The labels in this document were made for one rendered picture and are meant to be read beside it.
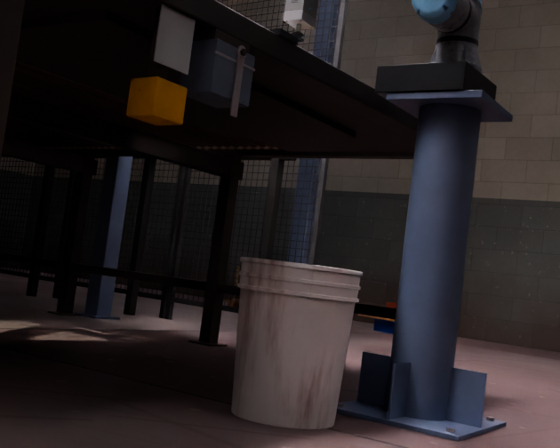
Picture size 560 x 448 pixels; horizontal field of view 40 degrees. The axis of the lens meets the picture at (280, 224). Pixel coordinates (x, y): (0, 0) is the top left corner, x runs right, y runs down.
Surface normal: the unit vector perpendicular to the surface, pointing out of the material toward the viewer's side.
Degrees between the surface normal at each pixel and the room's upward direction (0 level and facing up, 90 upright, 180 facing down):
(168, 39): 90
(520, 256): 90
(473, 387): 90
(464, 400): 90
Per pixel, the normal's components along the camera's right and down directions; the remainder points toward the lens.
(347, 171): -0.55, -0.12
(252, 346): -0.72, -0.08
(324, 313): 0.41, 0.04
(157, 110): 0.80, 0.06
